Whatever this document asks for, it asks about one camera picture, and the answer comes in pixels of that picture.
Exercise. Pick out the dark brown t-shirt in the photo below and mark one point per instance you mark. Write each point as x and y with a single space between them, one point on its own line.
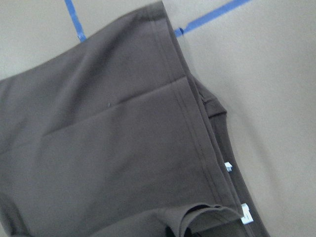
116 138

